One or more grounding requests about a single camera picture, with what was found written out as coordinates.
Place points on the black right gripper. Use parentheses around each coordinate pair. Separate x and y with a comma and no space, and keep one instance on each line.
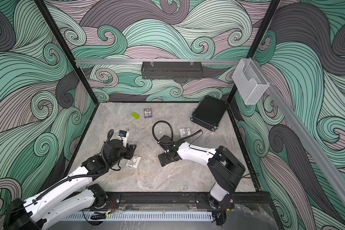
(163,159)

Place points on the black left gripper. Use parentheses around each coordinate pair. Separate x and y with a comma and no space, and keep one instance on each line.
(130,151)

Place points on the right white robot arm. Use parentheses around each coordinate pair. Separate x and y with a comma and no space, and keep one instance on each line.
(226,169)

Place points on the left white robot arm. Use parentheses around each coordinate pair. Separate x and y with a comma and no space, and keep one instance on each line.
(73,193)

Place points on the green rectangular block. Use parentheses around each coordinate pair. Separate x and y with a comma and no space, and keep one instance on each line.
(135,115)

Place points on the black aluminium case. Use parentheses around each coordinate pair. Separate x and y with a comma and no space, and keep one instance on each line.
(209,113)

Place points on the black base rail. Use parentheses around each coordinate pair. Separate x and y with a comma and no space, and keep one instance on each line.
(189,200)

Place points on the white slotted cable duct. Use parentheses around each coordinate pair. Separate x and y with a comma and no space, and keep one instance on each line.
(159,216)

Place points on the black wall-mounted tray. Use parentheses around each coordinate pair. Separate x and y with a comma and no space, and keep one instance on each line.
(171,71)

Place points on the aluminium wall rail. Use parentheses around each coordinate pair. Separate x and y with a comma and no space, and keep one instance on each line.
(119,61)

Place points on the clear acrylic wall holder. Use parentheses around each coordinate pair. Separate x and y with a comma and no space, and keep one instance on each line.
(250,80)

